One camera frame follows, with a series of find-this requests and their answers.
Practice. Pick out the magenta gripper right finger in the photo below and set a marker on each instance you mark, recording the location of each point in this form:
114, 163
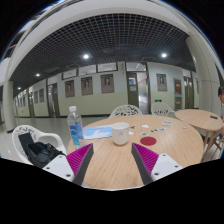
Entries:
153, 166

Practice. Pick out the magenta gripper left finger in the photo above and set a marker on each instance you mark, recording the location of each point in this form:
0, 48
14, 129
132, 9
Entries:
72, 167

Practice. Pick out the clear plastic water bottle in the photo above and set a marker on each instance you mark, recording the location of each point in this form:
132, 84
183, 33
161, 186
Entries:
75, 127

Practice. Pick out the round red coaster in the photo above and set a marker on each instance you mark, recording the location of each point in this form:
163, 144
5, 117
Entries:
148, 141

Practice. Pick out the small white card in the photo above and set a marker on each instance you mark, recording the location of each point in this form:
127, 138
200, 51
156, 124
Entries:
145, 126

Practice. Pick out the blue and white paper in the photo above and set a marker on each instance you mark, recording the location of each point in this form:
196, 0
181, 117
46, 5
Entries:
97, 132

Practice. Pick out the white ceramic cup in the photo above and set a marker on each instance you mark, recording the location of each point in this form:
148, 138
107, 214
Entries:
120, 133

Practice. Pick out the black bag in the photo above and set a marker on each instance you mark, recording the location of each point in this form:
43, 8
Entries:
38, 153

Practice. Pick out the small card pile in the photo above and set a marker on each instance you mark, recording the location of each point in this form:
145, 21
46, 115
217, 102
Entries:
166, 123

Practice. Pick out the white chair with bag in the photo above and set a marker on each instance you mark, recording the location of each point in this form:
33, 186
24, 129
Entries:
36, 136

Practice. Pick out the white lattice chair middle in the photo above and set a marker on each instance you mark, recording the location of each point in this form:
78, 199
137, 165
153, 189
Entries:
125, 110

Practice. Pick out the white lattice chair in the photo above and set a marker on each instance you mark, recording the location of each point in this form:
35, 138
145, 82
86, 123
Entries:
161, 109
125, 110

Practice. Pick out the white lattice chair right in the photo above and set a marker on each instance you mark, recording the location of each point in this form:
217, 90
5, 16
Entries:
161, 109

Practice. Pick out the grey open door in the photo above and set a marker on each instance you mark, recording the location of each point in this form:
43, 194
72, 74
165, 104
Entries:
143, 92

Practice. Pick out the small round wooden table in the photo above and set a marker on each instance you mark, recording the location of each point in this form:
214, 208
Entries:
201, 119

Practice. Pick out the seated person at right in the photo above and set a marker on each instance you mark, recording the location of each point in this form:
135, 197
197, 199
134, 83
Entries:
221, 94

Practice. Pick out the brown framed wall poster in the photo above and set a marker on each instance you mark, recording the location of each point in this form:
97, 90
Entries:
107, 83

